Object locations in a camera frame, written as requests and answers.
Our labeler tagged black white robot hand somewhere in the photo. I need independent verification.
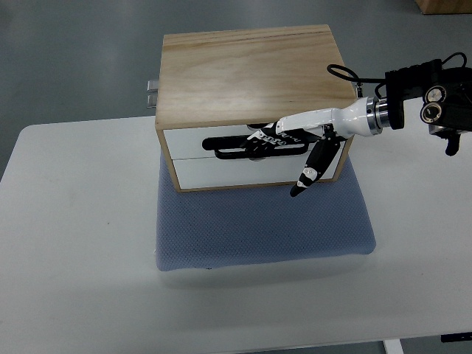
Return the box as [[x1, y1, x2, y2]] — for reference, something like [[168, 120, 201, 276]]
[[240, 97, 390, 197]]

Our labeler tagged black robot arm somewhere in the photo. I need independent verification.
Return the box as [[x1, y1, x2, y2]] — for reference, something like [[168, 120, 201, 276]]
[[327, 52, 471, 156]]

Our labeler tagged wooden drawer cabinet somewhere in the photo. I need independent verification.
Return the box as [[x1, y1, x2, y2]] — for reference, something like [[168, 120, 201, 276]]
[[155, 25, 355, 192]]

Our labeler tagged wooden box corner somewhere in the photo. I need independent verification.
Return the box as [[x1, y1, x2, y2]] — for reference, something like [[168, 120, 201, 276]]
[[414, 0, 472, 15]]

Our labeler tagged blue grey cushion mat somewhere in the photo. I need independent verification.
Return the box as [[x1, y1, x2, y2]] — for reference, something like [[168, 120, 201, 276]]
[[156, 161, 376, 271]]

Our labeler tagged grey metal clamp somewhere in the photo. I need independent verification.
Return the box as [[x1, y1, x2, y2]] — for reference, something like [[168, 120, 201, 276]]
[[146, 79, 159, 108]]

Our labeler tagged white table leg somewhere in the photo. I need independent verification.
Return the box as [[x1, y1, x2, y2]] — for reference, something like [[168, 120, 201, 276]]
[[383, 339, 404, 354]]

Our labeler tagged black table bracket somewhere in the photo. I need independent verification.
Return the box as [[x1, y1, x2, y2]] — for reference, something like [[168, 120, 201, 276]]
[[440, 332, 472, 343]]

